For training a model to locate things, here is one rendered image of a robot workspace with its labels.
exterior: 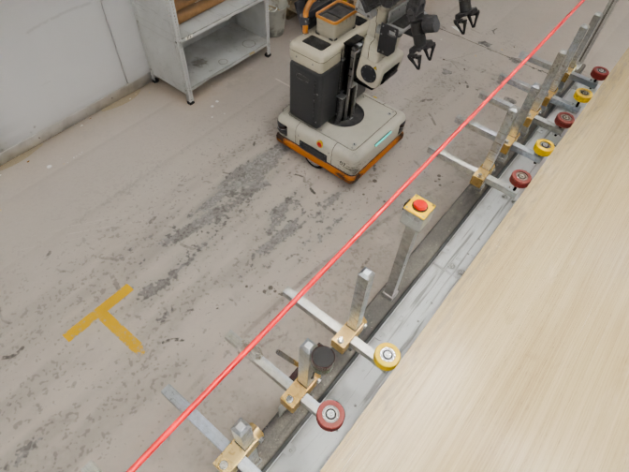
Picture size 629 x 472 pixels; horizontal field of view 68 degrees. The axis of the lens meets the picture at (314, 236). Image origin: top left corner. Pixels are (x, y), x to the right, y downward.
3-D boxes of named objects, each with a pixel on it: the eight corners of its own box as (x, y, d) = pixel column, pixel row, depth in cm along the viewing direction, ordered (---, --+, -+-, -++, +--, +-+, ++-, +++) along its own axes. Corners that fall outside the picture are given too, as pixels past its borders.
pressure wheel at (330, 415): (309, 426, 138) (311, 415, 129) (326, 405, 142) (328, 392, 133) (330, 444, 135) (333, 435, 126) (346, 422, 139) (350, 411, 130)
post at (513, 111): (470, 192, 215) (509, 107, 177) (474, 187, 217) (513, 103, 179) (476, 196, 214) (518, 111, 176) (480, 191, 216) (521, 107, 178)
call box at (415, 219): (398, 223, 141) (403, 207, 135) (410, 210, 145) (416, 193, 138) (417, 235, 139) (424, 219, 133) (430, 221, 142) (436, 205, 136)
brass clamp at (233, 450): (213, 465, 119) (211, 461, 115) (249, 423, 126) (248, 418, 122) (230, 482, 117) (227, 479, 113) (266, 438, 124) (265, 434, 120)
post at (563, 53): (516, 136, 239) (559, 50, 200) (519, 132, 240) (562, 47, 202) (522, 139, 237) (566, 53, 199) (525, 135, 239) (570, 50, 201)
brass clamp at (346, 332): (329, 345, 153) (329, 338, 149) (353, 316, 160) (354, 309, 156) (343, 356, 151) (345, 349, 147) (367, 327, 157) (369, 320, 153)
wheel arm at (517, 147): (453, 123, 224) (455, 116, 220) (456, 120, 225) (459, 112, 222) (538, 165, 208) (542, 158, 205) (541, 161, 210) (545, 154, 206)
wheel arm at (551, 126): (476, 99, 236) (479, 92, 232) (479, 95, 237) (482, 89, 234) (559, 137, 220) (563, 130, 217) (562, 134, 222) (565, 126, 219)
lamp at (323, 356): (304, 386, 134) (306, 357, 116) (316, 371, 136) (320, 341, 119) (320, 399, 132) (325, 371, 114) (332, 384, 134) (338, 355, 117)
